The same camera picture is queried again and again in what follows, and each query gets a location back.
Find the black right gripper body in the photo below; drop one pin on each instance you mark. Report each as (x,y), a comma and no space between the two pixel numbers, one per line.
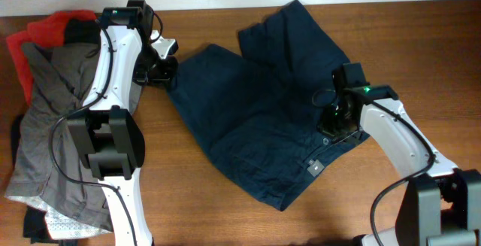
(331,122)

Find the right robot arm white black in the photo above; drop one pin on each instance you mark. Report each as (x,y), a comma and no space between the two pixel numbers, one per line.
(441,204)

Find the black garment top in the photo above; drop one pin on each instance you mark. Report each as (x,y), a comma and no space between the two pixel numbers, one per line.
(79,31)

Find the white mesh garment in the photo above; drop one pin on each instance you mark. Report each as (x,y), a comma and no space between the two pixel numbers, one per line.
(60,226)

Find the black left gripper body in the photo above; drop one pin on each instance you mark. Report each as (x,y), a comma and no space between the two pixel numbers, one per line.
(153,70)

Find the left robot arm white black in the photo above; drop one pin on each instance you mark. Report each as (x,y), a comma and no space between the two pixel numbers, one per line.
(107,139)

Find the black garment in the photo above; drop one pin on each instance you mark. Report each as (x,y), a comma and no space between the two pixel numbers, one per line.
(79,31)
(35,228)

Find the black garment bottom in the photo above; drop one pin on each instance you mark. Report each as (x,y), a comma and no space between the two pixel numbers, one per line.
(35,228)

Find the grey shorts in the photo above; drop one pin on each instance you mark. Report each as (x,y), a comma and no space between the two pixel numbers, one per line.
(62,79)

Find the red garment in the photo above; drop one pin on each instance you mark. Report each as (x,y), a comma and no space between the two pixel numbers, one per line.
(46,33)

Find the navy blue shorts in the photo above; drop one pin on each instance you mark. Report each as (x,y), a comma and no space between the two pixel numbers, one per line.
(255,113)

